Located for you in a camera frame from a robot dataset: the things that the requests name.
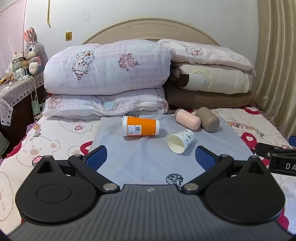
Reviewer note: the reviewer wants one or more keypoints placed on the orange paper cup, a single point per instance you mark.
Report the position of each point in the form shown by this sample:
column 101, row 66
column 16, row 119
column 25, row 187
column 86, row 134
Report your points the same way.
column 143, row 126

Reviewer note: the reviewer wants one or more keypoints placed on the yellow wall hook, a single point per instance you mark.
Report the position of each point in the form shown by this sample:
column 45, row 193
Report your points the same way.
column 68, row 36

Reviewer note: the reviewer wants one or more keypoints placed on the dark wooden nightstand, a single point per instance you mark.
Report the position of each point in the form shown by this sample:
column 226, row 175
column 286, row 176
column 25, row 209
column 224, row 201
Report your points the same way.
column 20, row 120

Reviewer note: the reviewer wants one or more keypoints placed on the beige curtain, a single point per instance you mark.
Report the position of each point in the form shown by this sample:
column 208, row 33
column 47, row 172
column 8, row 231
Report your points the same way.
column 277, row 69

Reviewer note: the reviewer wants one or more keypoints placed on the grey bunny plush toy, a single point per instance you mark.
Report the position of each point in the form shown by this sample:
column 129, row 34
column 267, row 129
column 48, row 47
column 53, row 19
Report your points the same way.
column 32, row 48

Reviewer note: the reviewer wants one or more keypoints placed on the brown pillow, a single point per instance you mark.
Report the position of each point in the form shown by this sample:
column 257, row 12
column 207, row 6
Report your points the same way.
column 196, row 99

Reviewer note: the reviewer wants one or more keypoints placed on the cluttered bedside table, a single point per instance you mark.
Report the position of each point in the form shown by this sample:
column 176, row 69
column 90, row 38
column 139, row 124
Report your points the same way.
column 13, row 92

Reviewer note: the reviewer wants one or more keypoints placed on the beige wooden headboard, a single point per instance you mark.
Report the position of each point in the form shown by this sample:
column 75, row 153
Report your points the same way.
column 150, row 30

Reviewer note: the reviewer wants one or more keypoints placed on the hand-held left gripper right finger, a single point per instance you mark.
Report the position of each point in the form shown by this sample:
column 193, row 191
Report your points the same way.
column 205, row 158

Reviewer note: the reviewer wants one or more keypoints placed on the yellow hanging ribbon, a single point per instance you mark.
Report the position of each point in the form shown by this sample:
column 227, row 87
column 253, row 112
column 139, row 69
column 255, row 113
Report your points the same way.
column 48, row 16

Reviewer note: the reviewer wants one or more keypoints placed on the taupe plastic cup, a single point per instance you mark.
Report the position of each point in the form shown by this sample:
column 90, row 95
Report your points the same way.
column 208, row 119

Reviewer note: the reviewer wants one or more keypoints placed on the green charger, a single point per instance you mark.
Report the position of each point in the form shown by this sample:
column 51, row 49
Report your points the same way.
column 35, row 107

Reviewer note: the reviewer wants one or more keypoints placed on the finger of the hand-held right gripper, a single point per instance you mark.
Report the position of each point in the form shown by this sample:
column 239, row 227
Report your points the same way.
column 266, row 149

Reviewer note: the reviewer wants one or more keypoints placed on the blue object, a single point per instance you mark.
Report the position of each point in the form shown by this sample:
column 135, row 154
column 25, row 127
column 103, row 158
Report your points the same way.
column 292, row 141

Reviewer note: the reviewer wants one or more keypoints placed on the grey-blue cloth mat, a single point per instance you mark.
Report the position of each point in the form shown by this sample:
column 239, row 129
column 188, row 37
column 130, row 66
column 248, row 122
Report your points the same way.
column 138, row 160

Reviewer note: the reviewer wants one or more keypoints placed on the white floral paper cup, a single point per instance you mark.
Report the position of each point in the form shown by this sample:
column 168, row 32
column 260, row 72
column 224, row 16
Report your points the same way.
column 185, row 138

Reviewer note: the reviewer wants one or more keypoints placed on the pink plastic cup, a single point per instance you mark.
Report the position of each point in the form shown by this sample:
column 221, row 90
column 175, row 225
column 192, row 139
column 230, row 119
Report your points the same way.
column 187, row 119

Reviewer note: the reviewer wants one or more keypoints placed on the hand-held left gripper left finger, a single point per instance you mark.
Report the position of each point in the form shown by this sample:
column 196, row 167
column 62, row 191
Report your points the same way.
column 97, row 157

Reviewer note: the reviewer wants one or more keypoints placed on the thin folded pink blanket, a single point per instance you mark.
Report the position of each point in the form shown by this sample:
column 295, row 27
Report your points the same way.
column 92, row 104

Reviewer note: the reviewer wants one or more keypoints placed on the pink mosquito net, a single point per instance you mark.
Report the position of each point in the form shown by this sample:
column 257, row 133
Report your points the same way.
column 11, row 34

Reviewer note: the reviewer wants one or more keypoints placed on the large folded pink checked quilt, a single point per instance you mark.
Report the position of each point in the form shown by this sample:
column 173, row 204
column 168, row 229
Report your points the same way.
column 104, row 69

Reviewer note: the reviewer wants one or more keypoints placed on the white wall switch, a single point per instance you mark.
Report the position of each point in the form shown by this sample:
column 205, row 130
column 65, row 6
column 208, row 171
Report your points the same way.
column 85, row 17

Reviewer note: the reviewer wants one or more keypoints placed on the cream folded quilt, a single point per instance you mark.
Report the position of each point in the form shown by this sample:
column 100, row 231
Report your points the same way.
column 226, row 81

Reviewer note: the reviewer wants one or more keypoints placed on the dark grey bag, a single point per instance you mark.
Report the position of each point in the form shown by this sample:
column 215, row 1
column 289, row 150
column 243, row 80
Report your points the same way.
column 3, row 146

